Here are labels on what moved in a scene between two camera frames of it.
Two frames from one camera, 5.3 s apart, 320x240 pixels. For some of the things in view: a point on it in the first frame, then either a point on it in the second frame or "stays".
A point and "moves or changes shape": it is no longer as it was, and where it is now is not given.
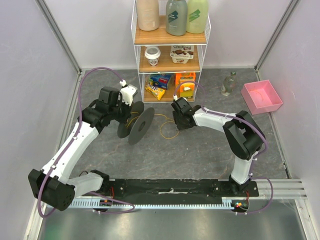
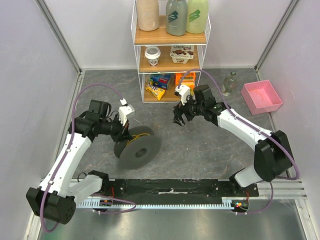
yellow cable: x=172 y=121 moves or changes shape
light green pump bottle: x=197 y=12 stays
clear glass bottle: x=228 y=83 stays
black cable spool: x=138 y=124 → x=140 y=150
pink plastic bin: x=260 y=97 stays
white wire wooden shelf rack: x=169 y=65 stays
